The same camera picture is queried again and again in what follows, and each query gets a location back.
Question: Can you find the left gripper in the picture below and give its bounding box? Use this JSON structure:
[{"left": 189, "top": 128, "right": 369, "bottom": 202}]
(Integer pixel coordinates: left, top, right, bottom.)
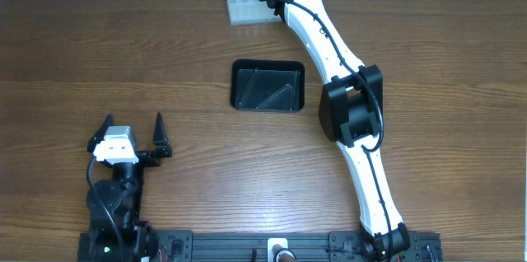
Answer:
[{"left": 86, "top": 111, "right": 174, "bottom": 168}]

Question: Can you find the black tray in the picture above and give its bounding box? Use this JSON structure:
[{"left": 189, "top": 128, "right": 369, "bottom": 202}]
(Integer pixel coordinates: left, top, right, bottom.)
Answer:
[{"left": 229, "top": 58, "right": 306, "bottom": 114}]

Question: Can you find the white test tube rack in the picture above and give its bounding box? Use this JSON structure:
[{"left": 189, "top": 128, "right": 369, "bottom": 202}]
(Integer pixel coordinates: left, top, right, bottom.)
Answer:
[{"left": 225, "top": 0, "right": 285, "bottom": 27}]

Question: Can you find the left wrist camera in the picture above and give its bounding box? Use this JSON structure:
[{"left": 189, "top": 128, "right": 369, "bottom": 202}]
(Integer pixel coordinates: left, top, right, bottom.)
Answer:
[{"left": 92, "top": 125, "right": 140, "bottom": 166}]

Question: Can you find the mounting rail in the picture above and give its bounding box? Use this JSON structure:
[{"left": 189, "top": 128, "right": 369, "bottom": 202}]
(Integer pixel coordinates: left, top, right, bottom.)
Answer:
[{"left": 77, "top": 230, "right": 444, "bottom": 262}]

